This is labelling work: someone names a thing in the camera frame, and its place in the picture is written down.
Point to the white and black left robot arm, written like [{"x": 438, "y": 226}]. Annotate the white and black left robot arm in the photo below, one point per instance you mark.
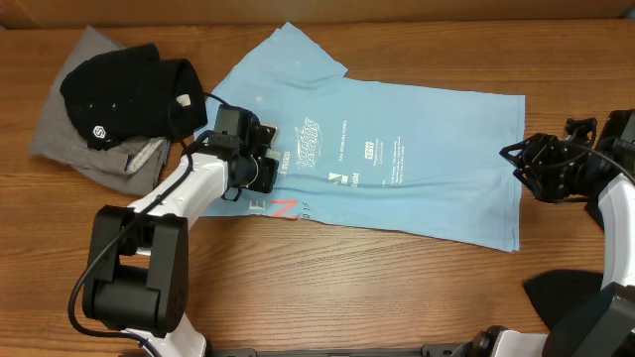
[{"x": 136, "y": 282}]

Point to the black folded garment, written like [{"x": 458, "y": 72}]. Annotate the black folded garment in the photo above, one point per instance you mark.
[{"x": 119, "y": 95}]

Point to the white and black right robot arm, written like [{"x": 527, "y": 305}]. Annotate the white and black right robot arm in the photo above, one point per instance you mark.
[{"x": 587, "y": 313}]

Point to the grey folded garment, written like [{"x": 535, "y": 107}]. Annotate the grey folded garment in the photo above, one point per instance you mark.
[{"x": 132, "y": 167}]

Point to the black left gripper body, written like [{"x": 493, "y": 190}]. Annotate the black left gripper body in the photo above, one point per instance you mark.
[{"x": 258, "y": 172}]

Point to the light blue printed t-shirt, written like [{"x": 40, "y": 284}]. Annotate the light blue printed t-shirt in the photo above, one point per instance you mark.
[{"x": 377, "y": 155}]

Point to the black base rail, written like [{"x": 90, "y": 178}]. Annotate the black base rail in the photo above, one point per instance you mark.
[{"x": 430, "y": 350}]

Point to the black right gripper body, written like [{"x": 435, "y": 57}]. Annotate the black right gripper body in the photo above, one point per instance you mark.
[{"x": 556, "y": 181}]

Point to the black cloth at table edge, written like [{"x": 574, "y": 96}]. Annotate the black cloth at table edge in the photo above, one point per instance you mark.
[{"x": 556, "y": 293}]

